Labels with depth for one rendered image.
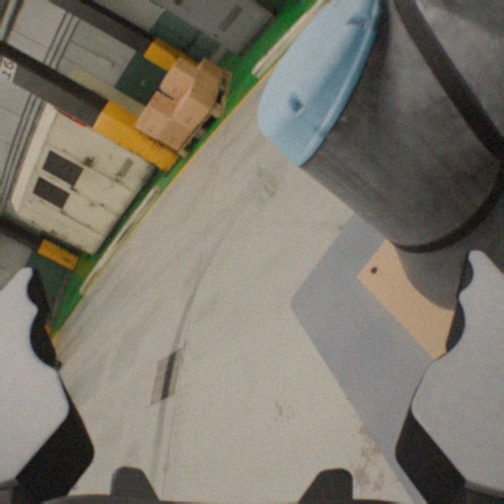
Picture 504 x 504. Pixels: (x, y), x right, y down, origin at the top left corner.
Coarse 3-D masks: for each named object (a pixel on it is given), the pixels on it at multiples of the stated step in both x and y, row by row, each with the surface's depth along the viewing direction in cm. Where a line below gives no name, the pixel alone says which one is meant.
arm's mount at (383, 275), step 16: (384, 256) 51; (368, 272) 52; (384, 272) 50; (400, 272) 47; (368, 288) 50; (384, 288) 48; (400, 288) 46; (384, 304) 47; (400, 304) 45; (416, 304) 43; (432, 304) 41; (400, 320) 44; (416, 320) 42; (432, 320) 40; (448, 320) 38; (416, 336) 41; (432, 336) 39; (432, 352) 38
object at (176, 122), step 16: (176, 64) 452; (208, 64) 504; (176, 80) 458; (192, 80) 458; (208, 80) 480; (160, 96) 464; (176, 96) 473; (192, 96) 435; (208, 96) 457; (224, 96) 480; (144, 112) 449; (160, 112) 447; (176, 112) 446; (192, 112) 446; (208, 112) 447; (144, 128) 464; (160, 128) 464; (176, 128) 464; (192, 128) 462; (176, 144) 482
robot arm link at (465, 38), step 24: (432, 0) 20; (456, 0) 18; (480, 0) 17; (432, 24) 21; (456, 24) 20; (480, 24) 18; (456, 48) 20; (480, 48) 19; (480, 72) 20; (480, 96) 21
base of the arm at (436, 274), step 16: (496, 192) 30; (480, 208) 30; (496, 208) 30; (464, 224) 30; (480, 224) 30; (496, 224) 31; (448, 240) 32; (464, 240) 31; (480, 240) 31; (496, 240) 31; (400, 256) 40; (416, 256) 36; (432, 256) 34; (448, 256) 33; (464, 256) 33; (496, 256) 31; (416, 272) 38; (432, 272) 36; (448, 272) 34; (416, 288) 41; (432, 288) 37; (448, 288) 36; (448, 304) 37
